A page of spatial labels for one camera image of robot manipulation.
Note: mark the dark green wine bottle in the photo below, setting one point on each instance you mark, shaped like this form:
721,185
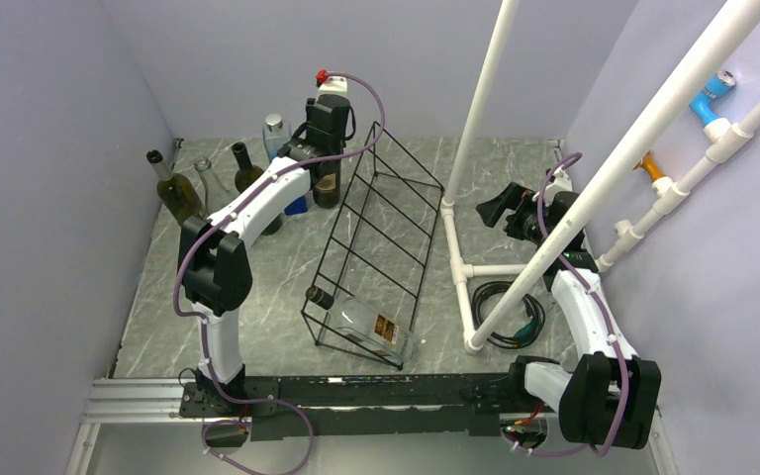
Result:
246,175

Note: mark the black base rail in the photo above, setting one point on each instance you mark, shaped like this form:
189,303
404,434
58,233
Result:
472,403

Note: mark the blue pipe fitting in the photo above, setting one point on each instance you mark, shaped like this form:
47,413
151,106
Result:
717,86

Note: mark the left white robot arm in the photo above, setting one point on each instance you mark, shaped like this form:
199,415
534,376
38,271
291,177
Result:
214,273

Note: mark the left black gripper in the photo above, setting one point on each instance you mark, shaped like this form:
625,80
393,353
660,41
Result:
309,110

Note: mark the clear empty glass bottle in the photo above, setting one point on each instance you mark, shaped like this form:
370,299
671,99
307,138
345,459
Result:
217,194

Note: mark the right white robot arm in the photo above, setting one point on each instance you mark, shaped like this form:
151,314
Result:
609,399

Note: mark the green wine bottle far left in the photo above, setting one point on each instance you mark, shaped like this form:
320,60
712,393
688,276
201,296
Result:
175,190

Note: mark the clear square liquor bottle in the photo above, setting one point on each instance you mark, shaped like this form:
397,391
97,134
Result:
367,324

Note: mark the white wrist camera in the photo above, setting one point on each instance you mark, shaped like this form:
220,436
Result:
560,181
329,84

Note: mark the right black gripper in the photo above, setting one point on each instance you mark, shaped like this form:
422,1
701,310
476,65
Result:
513,197

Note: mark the black wire wine rack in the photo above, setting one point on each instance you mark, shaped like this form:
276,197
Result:
377,252

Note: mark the aluminium frame rail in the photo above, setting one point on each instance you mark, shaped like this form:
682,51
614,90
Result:
127,401

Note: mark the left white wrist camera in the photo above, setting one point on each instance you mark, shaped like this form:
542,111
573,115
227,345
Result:
329,84

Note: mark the orange pipe fitting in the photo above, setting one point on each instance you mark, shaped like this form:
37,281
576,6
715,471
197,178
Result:
650,167

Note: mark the dark labelled wine bottle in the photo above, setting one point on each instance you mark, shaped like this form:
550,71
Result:
326,191

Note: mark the blue square glass bottle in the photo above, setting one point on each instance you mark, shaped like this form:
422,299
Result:
275,133

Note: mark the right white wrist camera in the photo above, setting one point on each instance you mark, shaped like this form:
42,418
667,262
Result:
560,181

